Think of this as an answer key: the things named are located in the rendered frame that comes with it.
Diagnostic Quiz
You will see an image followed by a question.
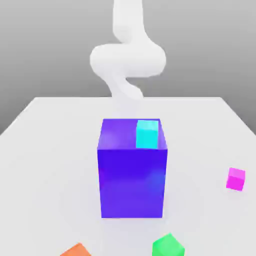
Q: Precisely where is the small cyan cube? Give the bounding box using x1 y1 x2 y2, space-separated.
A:
135 119 159 150

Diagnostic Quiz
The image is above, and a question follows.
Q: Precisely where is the small magenta cube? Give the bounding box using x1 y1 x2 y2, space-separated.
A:
225 167 246 192

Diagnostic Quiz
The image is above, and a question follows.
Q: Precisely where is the small green cube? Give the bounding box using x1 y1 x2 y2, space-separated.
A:
151 233 186 256

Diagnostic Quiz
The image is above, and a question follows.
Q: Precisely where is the small orange cube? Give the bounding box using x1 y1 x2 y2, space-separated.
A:
59 242 92 256

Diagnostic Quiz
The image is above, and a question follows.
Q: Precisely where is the large purple box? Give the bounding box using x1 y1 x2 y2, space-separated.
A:
96 118 168 219

